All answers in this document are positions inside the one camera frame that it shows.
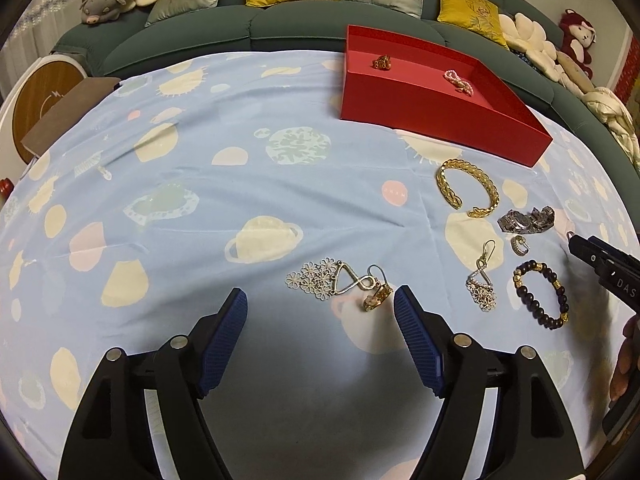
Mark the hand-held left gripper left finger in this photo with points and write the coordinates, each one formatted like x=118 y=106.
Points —
x=225 y=345

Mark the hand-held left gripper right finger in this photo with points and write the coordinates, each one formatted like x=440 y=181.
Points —
x=415 y=345

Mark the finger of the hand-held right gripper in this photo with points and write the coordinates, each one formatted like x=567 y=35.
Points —
x=587 y=252

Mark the gold amber hoop earring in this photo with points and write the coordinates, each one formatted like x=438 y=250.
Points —
x=377 y=299

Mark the silver metal watch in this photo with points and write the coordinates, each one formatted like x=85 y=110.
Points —
x=525 y=220

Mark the small silver hoop earring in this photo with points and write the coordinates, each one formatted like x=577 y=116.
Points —
x=515 y=246

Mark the silver flower drop earring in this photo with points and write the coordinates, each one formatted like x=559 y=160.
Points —
x=482 y=295
x=315 y=275

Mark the gold braided bangle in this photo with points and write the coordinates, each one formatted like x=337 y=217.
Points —
x=442 y=180

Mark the red jewelry box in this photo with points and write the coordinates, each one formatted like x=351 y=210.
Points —
x=400 y=105

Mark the person's right hand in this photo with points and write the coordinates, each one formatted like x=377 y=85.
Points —
x=625 y=360

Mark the cream knotted blanket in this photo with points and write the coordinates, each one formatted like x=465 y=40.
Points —
x=615 y=115

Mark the blue planet print tablecloth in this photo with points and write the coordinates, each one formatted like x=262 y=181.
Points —
x=200 y=185

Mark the brown round cushion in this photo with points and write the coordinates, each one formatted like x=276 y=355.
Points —
x=572 y=70

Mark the dark patterned cushion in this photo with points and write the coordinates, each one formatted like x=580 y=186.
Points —
x=522 y=57

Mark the red monkey plush toy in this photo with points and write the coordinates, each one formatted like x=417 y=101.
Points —
x=575 y=35

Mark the white flower cushion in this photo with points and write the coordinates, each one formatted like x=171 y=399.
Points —
x=530 y=35

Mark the small red object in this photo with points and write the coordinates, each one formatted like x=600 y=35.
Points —
x=5 y=189

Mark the brown cardboard sheet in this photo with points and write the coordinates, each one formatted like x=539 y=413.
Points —
x=65 y=115

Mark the dark green sofa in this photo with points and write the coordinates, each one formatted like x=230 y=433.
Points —
x=175 y=40

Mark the white round wooden-top device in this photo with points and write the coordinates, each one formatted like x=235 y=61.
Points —
x=40 y=95

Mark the white lace curtain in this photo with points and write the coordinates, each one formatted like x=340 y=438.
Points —
x=45 y=5

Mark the red wall hanging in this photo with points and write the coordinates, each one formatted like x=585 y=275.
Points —
x=625 y=70

